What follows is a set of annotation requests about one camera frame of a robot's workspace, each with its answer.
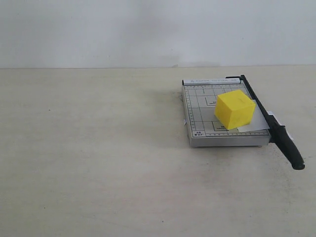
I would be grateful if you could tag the white paper sheet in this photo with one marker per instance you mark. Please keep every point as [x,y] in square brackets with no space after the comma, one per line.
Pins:
[257,123]

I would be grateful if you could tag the yellow cube block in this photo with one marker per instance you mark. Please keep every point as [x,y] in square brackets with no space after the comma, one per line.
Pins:
[234,109]

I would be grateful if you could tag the black cutter blade lever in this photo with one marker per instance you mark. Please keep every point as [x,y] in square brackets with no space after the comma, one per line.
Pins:
[278,132]

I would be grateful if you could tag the grey paper cutter base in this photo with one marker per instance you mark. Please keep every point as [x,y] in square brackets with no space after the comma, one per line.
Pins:
[204,129]

